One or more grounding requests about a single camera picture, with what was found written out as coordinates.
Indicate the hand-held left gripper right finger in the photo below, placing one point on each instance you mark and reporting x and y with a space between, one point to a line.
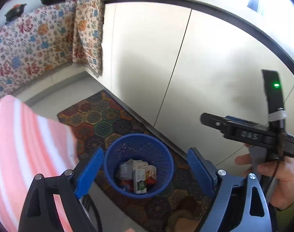
200 171

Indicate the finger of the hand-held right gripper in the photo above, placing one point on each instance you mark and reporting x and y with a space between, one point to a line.
213 123
243 121

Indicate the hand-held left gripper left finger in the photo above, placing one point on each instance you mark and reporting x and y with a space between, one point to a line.
89 174

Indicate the blue plastic waste basket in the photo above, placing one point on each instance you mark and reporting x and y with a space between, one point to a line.
113 154

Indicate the green and white milk carton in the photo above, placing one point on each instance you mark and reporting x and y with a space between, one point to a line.
139 181

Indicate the person's right forearm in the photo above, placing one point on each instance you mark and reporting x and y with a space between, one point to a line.
291 215

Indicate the person's right hand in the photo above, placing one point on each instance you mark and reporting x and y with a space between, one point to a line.
287 178

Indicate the clear plastic box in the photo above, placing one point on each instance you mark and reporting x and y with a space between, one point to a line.
124 171

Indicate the brown slipper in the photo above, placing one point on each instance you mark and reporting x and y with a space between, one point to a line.
183 217

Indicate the patterned hexagon floor mat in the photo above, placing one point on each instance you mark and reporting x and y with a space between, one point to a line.
101 118

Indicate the pink striped tablecloth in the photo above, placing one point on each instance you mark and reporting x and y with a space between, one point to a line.
21 137

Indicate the cream kitchen base cabinets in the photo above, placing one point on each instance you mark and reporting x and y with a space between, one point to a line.
149 53

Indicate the wide printed blanket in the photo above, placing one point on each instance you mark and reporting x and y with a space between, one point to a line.
28 53

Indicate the narrow printed blanket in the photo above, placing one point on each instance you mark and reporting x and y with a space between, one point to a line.
89 33

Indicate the black clay pot orange lid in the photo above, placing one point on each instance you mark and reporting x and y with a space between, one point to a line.
15 12

